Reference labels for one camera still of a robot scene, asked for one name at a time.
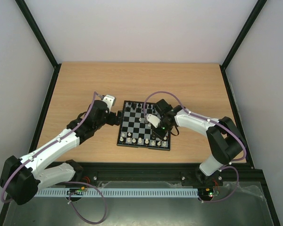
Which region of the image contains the black white chess board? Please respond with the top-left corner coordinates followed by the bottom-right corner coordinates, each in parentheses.
top-left (117, 100), bottom-right (171, 151)

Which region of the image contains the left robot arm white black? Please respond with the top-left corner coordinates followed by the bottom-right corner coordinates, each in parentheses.
top-left (0, 95), bottom-right (121, 205)

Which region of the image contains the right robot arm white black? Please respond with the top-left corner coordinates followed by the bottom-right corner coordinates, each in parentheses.
top-left (145, 99), bottom-right (246, 185)

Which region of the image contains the transparent plastic sheet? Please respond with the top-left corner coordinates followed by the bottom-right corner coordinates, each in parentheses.
top-left (3, 182), bottom-right (273, 226)

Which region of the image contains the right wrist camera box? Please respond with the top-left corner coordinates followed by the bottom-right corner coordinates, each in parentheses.
top-left (146, 114), bottom-right (161, 128)

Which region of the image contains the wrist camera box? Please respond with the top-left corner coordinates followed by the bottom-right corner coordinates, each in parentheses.
top-left (102, 95), bottom-right (116, 112)
top-left (146, 114), bottom-right (161, 128)

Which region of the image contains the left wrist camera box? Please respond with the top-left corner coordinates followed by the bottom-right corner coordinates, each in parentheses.
top-left (102, 95), bottom-right (116, 112)

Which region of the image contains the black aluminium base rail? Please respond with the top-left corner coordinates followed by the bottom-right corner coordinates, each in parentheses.
top-left (14, 162), bottom-right (265, 186)

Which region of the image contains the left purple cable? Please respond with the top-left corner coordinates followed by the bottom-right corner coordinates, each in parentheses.
top-left (1, 91), bottom-right (108, 224)

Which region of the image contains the grey slotted cable duct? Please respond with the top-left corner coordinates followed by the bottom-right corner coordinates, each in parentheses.
top-left (35, 187), bottom-right (199, 198)

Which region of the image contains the left black frame post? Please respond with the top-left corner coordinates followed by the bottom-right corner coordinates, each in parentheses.
top-left (15, 0), bottom-right (61, 69)

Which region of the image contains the black frame post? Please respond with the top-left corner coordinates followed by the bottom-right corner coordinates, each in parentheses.
top-left (221, 0), bottom-right (268, 70)
top-left (15, 0), bottom-right (61, 69)

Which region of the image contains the right black frame post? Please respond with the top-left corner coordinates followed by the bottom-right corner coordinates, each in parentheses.
top-left (221, 0), bottom-right (268, 70)

